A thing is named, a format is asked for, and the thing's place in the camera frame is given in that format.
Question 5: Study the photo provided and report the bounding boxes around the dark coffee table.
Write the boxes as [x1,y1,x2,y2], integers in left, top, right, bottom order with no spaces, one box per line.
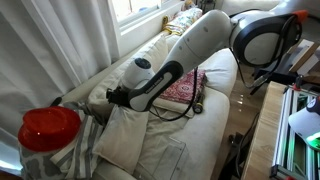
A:
[249,64,301,96]

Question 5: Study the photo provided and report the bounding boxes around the cream throw pillow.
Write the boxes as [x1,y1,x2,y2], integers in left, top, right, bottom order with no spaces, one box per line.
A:
[92,104,150,175]

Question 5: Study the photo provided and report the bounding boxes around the clear plastic box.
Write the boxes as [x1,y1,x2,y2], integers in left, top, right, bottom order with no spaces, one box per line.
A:
[133,134,188,180]

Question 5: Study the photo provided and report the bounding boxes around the wooden frame stand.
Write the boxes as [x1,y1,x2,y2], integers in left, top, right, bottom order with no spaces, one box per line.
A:
[288,39,320,75]

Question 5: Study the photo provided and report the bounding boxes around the grey white striped cloth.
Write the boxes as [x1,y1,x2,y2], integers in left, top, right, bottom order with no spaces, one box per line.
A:
[19,101,113,180]

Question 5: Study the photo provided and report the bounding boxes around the large cream back cushion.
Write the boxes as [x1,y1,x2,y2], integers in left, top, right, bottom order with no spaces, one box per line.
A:
[87,34,170,129]

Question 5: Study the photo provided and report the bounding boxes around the black cables and stand base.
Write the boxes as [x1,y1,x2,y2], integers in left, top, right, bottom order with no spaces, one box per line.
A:
[218,111,261,180]

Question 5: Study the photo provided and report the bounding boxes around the white cap with black logo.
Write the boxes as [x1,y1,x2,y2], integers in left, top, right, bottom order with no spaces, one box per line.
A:
[288,96,320,141]

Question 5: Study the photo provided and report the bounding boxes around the white curtain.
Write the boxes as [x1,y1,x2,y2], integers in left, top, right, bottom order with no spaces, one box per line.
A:
[0,0,121,176]

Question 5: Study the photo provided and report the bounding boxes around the white window frame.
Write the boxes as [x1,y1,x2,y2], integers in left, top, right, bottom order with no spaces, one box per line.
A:
[107,0,186,58]

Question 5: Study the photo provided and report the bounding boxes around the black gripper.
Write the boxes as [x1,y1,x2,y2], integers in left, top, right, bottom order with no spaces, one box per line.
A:
[105,86,132,108]

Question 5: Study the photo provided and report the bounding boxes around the floral patterned blanket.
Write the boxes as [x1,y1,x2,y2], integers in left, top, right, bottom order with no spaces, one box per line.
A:
[162,7,204,36]

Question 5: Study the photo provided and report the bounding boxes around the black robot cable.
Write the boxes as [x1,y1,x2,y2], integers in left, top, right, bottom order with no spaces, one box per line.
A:
[148,67,200,122]

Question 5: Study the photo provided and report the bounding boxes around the cream fabric sofa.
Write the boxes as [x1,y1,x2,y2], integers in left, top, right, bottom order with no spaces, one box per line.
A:
[61,31,239,180]

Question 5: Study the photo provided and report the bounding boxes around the red patterned fringed cloth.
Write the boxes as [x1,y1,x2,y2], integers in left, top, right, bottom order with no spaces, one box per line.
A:
[158,68,207,105]

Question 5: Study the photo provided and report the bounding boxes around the aluminium rail frame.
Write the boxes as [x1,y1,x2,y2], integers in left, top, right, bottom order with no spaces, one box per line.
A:
[269,84,320,180]

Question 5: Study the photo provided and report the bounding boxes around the red and black clamp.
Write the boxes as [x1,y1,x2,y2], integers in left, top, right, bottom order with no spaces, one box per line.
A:
[293,74,306,92]

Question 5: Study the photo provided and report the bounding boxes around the green glowing light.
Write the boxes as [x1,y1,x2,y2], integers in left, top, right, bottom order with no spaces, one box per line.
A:
[305,131,320,152]

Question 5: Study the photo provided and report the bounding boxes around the black handle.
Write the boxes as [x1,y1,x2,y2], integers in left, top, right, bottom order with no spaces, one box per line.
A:
[49,96,64,108]

